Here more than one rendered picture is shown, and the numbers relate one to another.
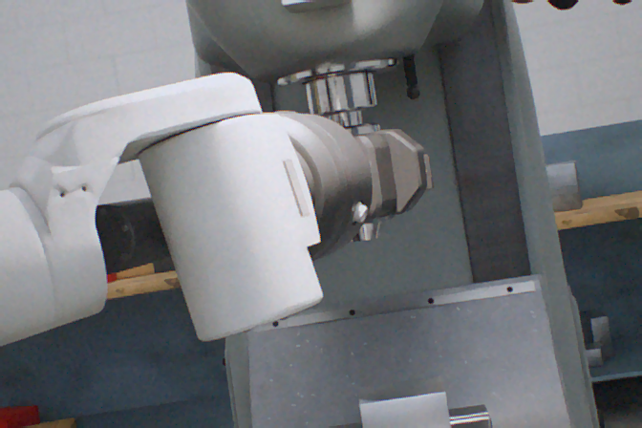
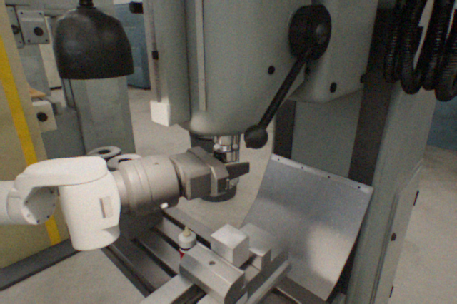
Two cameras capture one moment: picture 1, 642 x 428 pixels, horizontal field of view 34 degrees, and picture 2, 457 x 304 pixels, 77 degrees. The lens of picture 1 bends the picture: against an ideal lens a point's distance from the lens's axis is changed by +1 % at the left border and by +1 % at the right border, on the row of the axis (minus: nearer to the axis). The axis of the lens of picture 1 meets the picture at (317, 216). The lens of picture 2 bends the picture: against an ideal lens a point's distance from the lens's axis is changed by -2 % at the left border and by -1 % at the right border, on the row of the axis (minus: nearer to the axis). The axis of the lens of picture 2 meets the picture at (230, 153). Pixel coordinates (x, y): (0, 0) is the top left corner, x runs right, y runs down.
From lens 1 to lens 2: 0.54 m
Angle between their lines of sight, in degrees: 42
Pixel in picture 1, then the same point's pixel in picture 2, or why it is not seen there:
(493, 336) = (343, 200)
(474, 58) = (378, 92)
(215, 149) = (63, 194)
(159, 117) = (43, 180)
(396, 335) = (312, 183)
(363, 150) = (186, 178)
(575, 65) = not seen: outside the picture
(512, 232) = (368, 168)
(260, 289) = (75, 240)
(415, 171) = (215, 187)
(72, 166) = (16, 190)
